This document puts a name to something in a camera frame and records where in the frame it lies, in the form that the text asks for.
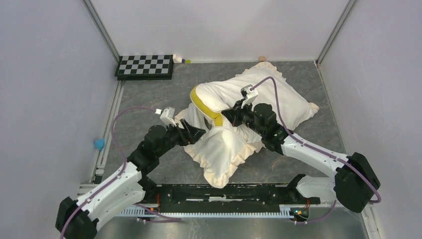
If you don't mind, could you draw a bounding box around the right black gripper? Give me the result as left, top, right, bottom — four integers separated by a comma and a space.
223, 98, 266, 137

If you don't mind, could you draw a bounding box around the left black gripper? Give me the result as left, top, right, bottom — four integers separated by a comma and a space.
156, 118, 206, 157

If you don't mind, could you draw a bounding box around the grey cream ruffled pillowcase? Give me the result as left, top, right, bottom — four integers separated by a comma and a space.
175, 62, 319, 188

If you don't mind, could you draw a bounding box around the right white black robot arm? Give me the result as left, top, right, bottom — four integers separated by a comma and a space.
222, 101, 382, 213

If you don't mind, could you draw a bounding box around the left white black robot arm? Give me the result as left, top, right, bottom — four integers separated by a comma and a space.
55, 119, 206, 239

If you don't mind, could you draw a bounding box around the small white block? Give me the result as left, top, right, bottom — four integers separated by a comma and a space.
172, 54, 185, 64

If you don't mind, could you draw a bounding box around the black white checkerboard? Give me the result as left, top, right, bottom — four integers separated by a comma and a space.
114, 55, 174, 81

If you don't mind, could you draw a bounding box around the blue small object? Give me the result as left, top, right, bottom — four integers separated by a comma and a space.
93, 138, 105, 151

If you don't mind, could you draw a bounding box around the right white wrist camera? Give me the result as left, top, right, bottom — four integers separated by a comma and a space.
241, 85, 259, 108

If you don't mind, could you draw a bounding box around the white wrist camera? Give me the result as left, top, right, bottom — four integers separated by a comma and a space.
241, 85, 259, 108
155, 107, 178, 126

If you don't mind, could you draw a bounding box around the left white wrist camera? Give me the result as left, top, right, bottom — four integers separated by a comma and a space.
155, 107, 178, 126

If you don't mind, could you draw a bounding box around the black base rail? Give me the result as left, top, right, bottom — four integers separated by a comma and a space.
141, 183, 320, 213

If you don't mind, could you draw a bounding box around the white toothed cable tray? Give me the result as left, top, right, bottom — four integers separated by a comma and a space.
117, 206, 309, 219

